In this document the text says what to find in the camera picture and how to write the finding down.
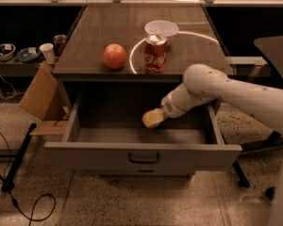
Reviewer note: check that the brown cardboard box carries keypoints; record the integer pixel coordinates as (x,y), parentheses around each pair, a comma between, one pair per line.
(44,101)

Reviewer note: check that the black stand leg left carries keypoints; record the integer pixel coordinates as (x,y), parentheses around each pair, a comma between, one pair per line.
(8,184)

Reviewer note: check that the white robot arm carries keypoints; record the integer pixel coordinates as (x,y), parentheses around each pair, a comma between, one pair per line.
(201,85)

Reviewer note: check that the white bowl with contents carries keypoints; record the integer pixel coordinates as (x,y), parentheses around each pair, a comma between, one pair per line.
(6,51)

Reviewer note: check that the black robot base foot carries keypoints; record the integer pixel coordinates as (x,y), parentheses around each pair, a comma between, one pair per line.
(270,193)

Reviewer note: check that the small orange fruit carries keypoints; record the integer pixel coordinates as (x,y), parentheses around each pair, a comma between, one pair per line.
(144,123)

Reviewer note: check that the open grey top drawer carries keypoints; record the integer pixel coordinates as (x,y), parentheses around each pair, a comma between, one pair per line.
(105,125)

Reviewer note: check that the dark glass jar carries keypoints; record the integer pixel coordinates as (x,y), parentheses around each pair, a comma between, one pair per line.
(60,42)

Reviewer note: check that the red cola can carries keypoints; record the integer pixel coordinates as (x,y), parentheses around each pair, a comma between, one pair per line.
(155,52)

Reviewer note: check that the black drawer handle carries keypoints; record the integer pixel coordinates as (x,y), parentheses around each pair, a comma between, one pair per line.
(143,160)

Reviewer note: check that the blue bowl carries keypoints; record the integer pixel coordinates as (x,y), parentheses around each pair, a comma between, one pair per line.
(28,55)

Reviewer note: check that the white plastic bowl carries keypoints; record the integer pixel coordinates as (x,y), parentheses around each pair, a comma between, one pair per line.
(166,28)

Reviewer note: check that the red apple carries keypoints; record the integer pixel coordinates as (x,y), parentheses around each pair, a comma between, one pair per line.
(114,56)

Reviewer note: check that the grey drawer cabinet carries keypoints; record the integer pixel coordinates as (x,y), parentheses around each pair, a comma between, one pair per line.
(104,24)

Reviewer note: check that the white paper cup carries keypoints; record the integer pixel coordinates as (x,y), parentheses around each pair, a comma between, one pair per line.
(48,52)

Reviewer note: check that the black stand leg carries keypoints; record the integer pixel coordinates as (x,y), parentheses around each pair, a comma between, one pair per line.
(8,184)
(243,181)

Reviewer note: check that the black stand leg right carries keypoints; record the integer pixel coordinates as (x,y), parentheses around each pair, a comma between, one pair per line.
(243,181)

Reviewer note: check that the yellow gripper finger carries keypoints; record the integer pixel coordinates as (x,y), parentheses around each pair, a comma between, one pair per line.
(157,111)
(154,120)

